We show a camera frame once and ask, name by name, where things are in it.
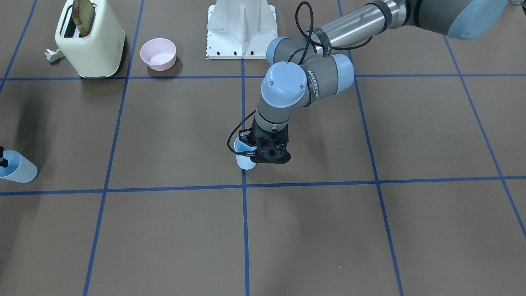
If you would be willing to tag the light blue cup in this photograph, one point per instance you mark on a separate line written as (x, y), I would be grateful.
(19, 168)
(243, 162)

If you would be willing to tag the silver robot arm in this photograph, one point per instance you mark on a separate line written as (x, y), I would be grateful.
(311, 67)

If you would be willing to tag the cream toaster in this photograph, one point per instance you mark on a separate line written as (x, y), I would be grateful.
(99, 54)

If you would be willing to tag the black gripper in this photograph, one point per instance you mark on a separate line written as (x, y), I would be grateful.
(246, 135)

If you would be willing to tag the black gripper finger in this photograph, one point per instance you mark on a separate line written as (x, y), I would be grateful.
(3, 160)

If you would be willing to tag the bread slice in toaster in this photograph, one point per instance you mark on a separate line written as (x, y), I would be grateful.
(83, 14)

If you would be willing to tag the white pedestal column base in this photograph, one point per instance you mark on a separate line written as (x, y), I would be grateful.
(240, 29)

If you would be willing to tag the pink bowl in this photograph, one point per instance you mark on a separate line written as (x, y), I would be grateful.
(159, 54)

